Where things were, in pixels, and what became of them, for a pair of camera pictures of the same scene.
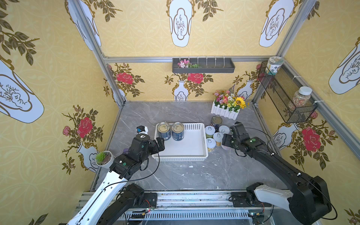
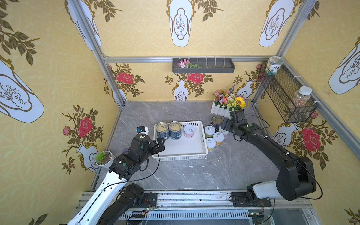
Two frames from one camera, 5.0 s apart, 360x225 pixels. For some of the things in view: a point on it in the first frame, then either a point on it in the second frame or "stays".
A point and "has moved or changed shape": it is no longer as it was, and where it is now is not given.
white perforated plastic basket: [193, 147] stays
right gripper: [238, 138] → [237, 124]
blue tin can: [164, 131] stays
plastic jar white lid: [301, 97] stays
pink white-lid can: [226, 147] → [189, 131]
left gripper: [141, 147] stays
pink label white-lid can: [224, 129] stays
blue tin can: [177, 130] has moved or changed shape
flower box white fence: [226, 105] stays
